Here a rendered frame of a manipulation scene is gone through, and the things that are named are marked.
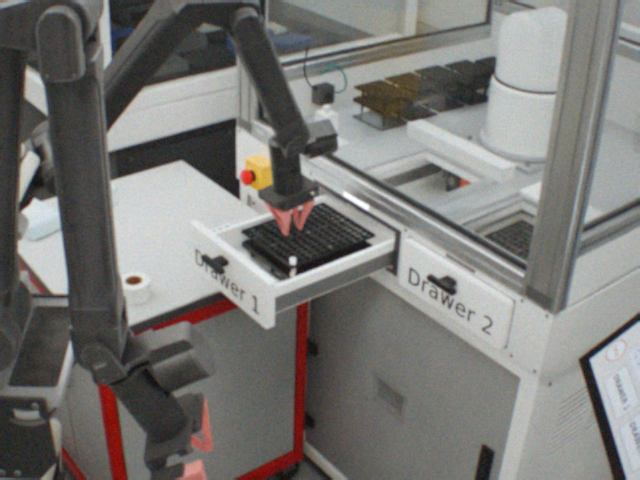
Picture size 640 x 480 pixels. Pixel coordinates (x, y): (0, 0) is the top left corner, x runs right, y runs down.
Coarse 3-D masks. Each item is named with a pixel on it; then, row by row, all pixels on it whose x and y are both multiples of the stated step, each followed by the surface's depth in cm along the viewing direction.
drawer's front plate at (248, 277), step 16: (192, 224) 182; (192, 240) 184; (208, 240) 178; (192, 256) 186; (224, 256) 175; (240, 256) 172; (208, 272) 182; (240, 272) 171; (256, 272) 167; (224, 288) 179; (240, 288) 173; (256, 288) 168; (272, 288) 165; (240, 304) 175; (272, 304) 167; (256, 320) 172; (272, 320) 169
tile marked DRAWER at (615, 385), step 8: (624, 368) 130; (616, 376) 131; (624, 376) 129; (608, 384) 131; (616, 384) 129; (624, 384) 128; (632, 384) 126; (608, 392) 130; (616, 392) 128; (624, 392) 127; (632, 392) 125; (616, 400) 127; (624, 400) 126; (632, 400) 124; (616, 408) 126; (624, 408) 125; (632, 408) 123; (616, 416) 125
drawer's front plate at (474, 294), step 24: (408, 240) 179; (408, 264) 181; (432, 264) 175; (408, 288) 183; (432, 288) 177; (456, 288) 171; (480, 288) 166; (456, 312) 173; (480, 312) 168; (504, 312) 162; (480, 336) 169; (504, 336) 165
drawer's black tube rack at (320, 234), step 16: (320, 208) 196; (272, 224) 189; (304, 224) 189; (320, 224) 190; (336, 224) 190; (272, 240) 183; (288, 240) 183; (304, 240) 184; (320, 240) 184; (336, 240) 184; (352, 240) 184; (256, 256) 185; (272, 256) 182; (304, 256) 184; (320, 256) 179; (336, 256) 184; (272, 272) 184; (288, 272) 179; (304, 272) 178
